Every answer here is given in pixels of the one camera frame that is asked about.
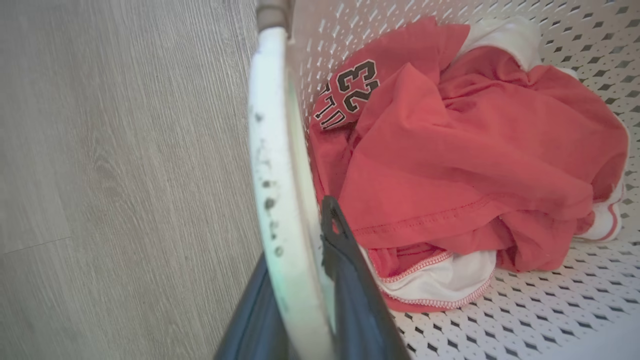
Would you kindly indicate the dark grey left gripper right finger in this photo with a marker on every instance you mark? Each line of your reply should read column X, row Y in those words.
column 357, row 300

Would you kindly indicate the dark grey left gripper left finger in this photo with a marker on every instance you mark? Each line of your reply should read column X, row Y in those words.
column 255, row 320

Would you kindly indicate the white perforated plastic laundry basket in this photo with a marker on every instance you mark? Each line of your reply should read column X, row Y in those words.
column 285, row 175

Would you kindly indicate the red jersey with number 23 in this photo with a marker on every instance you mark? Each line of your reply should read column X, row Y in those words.
column 450, row 165

